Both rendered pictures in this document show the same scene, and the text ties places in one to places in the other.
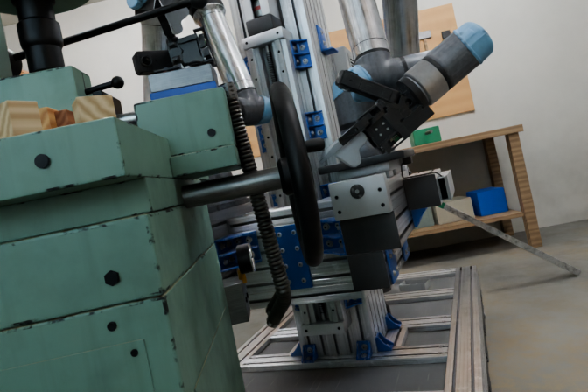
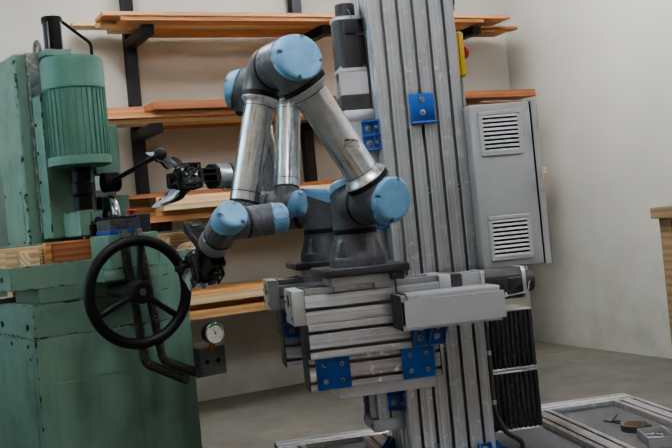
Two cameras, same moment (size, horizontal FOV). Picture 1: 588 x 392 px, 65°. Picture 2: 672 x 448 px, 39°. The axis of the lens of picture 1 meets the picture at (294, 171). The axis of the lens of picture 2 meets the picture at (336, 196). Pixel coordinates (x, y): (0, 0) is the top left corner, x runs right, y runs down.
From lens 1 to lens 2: 2.32 m
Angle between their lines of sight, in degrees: 58
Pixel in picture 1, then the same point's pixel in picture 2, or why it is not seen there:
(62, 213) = (27, 296)
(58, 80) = (76, 218)
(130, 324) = (30, 348)
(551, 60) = not seen: outside the picture
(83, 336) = (25, 347)
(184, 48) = (178, 176)
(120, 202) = (35, 297)
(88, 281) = (25, 326)
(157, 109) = (94, 242)
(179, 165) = not seen: hidden behind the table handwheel
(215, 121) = not seen: hidden behind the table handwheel
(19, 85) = (69, 218)
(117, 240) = (28, 313)
